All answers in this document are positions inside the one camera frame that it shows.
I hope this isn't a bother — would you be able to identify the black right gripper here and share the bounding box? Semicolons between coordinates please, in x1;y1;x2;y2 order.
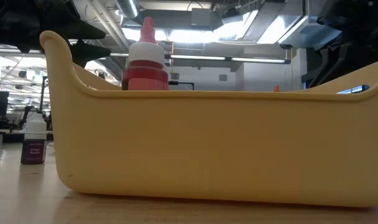
302;0;378;90

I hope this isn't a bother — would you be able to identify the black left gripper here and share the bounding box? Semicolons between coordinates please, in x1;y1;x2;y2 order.
0;0;112;68

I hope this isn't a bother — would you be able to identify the large pink-capped dye bottle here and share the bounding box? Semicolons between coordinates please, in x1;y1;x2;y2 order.
121;16;170;91

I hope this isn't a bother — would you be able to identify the small grape purple dye bottle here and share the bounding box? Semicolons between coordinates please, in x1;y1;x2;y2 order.
20;112;48;166

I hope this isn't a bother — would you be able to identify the ceiling strip light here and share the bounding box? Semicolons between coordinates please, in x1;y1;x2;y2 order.
169;54;226;62
231;56;292;65

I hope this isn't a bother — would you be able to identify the grey ceiling box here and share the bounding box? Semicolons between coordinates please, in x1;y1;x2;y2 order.
191;7;212;27

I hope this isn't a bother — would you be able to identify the yellow plastic bin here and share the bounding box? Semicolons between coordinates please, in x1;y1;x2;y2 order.
39;30;378;208

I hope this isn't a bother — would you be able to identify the silver round ceiling duct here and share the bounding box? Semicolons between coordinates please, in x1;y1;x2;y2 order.
114;0;141;19

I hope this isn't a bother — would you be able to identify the large silver ventilation duct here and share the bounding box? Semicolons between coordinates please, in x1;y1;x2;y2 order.
238;0;342;50

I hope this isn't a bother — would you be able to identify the black aluminium table frame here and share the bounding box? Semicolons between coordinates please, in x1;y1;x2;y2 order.
168;80;195;91

